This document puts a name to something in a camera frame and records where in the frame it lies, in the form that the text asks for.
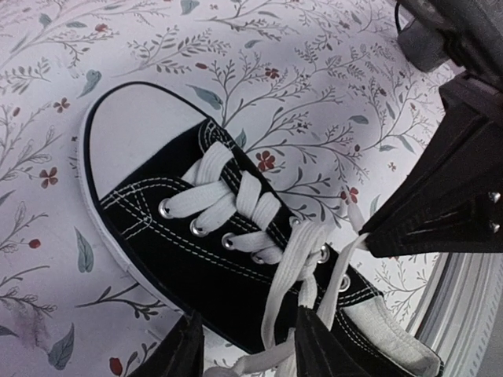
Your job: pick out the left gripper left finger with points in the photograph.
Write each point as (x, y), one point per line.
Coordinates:
(180, 354)

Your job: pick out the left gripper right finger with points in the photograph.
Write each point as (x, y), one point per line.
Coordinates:
(319, 353)

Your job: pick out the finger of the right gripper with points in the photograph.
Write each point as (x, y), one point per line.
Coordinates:
(451, 201)

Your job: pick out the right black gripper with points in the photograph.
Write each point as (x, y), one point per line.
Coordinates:
(471, 33)

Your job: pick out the black white canvas sneaker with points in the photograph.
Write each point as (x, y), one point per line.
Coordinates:
(191, 218)

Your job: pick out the grey metal mug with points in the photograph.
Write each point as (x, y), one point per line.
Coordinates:
(421, 46)

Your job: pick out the floral patterned table mat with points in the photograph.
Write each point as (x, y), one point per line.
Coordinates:
(315, 92)

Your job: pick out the front aluminium rail frame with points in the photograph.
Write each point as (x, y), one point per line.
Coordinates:
(457, 311)

